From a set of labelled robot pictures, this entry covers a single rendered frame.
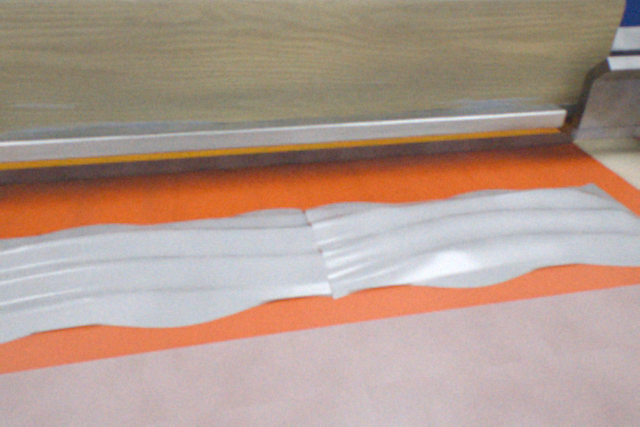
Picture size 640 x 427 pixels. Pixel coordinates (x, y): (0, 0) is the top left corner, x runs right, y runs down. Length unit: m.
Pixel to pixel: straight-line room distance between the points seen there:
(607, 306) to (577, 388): 0.05
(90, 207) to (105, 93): 0.06
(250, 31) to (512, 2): 0.14
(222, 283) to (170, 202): 0.08
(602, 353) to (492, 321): 0.04
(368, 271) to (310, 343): 0.05
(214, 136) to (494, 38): 0.16
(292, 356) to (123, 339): 0.06
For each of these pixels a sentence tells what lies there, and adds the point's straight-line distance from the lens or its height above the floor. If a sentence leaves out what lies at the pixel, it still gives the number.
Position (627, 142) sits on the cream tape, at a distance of 0.43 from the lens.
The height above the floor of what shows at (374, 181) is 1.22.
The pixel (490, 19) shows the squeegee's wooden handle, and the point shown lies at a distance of 0.31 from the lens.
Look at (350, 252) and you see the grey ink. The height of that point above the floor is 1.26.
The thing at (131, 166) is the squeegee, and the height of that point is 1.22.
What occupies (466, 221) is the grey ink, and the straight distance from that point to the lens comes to 0.27.
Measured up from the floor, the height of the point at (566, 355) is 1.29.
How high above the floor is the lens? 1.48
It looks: 60 degrees down
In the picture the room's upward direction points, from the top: 17 degrees clockwise
